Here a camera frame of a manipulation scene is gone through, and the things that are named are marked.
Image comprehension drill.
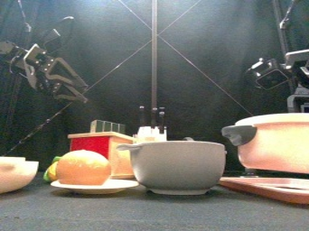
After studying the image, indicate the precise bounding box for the white bowl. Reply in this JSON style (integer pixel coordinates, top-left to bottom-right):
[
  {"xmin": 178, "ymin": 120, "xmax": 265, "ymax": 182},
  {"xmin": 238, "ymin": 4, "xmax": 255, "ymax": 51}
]
[{"xmin": 0, "ymin": 156, "xmax": 40, "ymax": 195}]

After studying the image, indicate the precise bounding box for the vertical metal frame pole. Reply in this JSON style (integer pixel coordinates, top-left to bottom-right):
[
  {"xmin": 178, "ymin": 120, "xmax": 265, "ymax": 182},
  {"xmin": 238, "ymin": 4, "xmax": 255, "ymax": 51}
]
[{"xmin": 150, "ymin": 0, "xmax": 160, "ymax": 110}]

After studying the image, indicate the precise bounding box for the grey ceramic bowl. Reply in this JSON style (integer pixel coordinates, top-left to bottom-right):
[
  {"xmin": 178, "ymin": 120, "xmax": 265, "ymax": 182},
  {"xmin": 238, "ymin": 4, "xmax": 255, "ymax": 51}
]
[{"xmin": 117, "ymin": 137, "xmax": 229, "ymax": 196}]

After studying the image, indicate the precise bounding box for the orange fruit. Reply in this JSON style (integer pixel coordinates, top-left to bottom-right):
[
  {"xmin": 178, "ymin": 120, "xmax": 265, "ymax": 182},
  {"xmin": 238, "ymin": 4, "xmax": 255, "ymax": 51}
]
[{"xmin": 55, "ymin": 149, "xmax": 113, "ymax": 186}]

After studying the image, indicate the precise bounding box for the black handled toy knife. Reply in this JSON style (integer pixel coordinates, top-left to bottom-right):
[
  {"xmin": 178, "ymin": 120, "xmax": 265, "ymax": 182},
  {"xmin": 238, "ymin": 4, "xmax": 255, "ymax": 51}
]
[
  {"xmin": 158, "ymin": 106, "xmax": 168, "ymax": 134},
  {"xmin": 150, "ymin": 107, "xmax": 158, "ymax": 128},
  {"xmin": 138, "ymin": 105, "xmax": 146, "ymax": 128}
]

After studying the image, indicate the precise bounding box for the pink flat tray plate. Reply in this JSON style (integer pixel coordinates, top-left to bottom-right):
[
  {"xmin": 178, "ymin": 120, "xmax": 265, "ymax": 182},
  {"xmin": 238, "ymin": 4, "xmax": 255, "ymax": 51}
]
[{"xmin": 218, "ymin": 176, "xmax": 309, "ymax": 206}]

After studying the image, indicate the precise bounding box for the yellow green toy corn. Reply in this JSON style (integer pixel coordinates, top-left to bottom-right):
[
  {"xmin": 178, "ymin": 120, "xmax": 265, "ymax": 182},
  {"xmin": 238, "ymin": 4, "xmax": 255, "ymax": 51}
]
[{"xmin": 43, "ymin": 155, "xmax": 65, "ymax": 183}]

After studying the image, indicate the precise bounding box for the white round plate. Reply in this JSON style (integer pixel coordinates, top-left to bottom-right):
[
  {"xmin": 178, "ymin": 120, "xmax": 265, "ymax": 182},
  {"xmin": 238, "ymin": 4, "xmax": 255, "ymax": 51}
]
[{"xmin": 50, "ymin": 178, "xmax": 141, "ymax": 195}]

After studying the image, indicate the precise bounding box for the red wooden box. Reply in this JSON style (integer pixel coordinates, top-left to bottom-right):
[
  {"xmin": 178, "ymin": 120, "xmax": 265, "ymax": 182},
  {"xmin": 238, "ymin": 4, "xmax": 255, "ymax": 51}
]
[{"xmin": 67, "ymin": 131, "xmax": 137, "ymax": 180}]

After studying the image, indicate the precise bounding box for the pink pot with grey handle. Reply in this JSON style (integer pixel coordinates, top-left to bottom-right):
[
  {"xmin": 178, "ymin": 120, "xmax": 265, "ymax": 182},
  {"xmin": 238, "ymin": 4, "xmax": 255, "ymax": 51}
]
[{"xmin": 220, "ymin": 112, "xmax": 309, "ymax": 175}]

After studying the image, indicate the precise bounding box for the grey green block row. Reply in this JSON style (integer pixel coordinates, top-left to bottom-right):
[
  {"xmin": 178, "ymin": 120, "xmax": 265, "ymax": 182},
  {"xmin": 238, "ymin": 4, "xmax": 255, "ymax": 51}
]
[{"xmin": 90, "ymin": 119, "xmax": 127, "ymax": 134}]

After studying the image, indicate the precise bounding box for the thin diagonal brace wire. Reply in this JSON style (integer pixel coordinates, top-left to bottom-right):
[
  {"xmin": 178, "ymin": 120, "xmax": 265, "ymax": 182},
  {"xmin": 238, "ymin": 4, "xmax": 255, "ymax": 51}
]
[
  {"xmin": 0, "ymin": 0, "xmax": 204, "ymax": 157},
  {"xmin": 117, "ymin": 0, "xmax": 256, "ymax": 117}
]

